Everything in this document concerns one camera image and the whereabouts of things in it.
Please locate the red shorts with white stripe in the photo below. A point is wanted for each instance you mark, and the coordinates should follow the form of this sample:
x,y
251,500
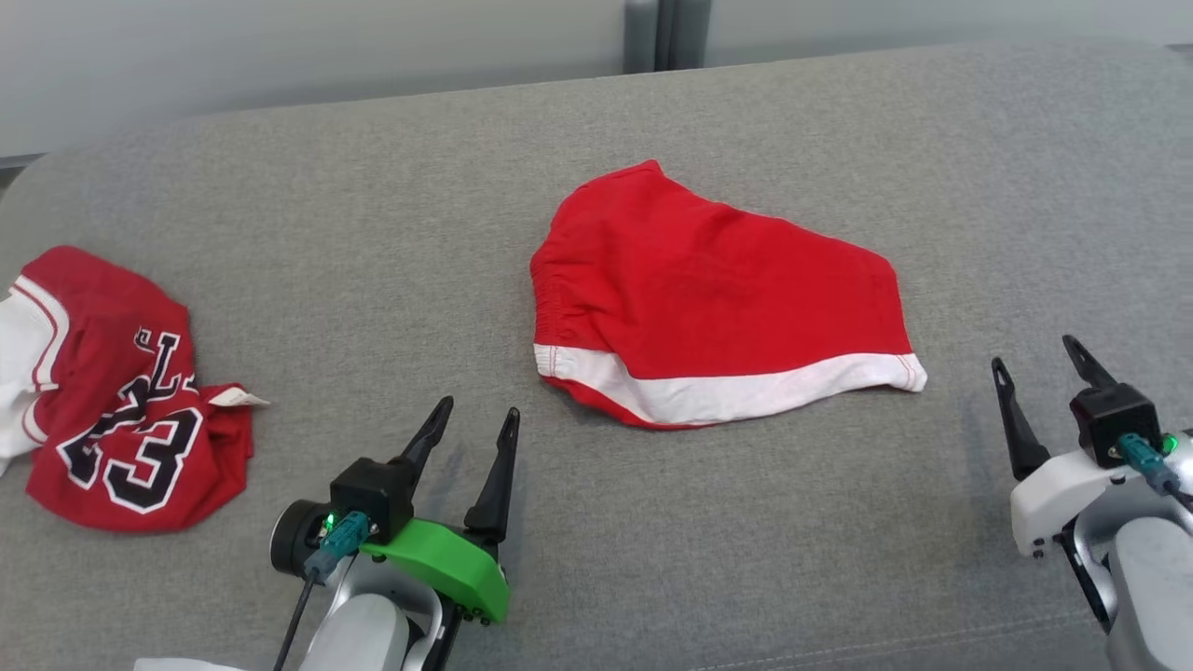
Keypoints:
x,y
708,298

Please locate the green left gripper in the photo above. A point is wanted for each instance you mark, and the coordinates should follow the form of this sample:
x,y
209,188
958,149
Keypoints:
x,y
457,564

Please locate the grey vertical window post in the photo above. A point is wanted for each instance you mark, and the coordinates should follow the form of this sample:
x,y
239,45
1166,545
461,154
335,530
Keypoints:
x,y
666,33

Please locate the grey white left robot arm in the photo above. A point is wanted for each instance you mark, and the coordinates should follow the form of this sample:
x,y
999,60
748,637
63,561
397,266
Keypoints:
x,y
368,634

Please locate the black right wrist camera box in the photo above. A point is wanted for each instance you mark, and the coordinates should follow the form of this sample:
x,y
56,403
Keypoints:
x,y
1114,415

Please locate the red white jersey number 23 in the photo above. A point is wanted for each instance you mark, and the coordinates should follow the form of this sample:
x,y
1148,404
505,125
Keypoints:
x,y
121,410

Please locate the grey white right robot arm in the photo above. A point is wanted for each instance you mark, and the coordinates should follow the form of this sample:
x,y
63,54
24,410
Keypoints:
x,y
1151,578

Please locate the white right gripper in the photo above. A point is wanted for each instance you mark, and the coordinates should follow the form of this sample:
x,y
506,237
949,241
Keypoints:
x,y
1053,494

